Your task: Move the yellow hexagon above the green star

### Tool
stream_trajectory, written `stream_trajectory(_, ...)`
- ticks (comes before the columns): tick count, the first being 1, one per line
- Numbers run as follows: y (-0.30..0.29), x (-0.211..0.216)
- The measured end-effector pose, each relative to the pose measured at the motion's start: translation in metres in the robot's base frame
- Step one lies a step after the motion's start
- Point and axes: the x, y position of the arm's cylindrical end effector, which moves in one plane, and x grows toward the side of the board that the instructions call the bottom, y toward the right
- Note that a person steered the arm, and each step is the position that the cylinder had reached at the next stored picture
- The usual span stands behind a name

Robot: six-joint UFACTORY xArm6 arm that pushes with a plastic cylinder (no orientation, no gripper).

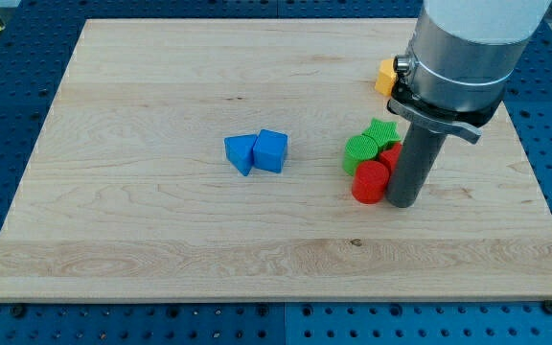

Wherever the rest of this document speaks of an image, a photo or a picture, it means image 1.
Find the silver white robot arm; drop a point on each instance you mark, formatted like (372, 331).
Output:
(451, 77)

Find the green star block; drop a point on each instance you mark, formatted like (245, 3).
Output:
(384, 134)

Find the yellow hexagon block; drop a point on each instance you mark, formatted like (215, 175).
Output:
(386, 77)

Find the blue cube block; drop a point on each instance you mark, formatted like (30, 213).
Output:
(270, 151)

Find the blue triangle block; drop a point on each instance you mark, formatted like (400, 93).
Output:
(239, 152)

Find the green cylinder block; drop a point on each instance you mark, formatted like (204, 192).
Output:
(359, 148)

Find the red cylinder block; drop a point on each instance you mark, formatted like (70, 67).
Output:
(370, 181)

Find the light wooden board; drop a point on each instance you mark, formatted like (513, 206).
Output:
(128, 196)

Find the red block behind pusher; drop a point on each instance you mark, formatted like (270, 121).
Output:
(389, 157)

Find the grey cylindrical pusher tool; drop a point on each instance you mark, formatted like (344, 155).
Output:
(420, 148)

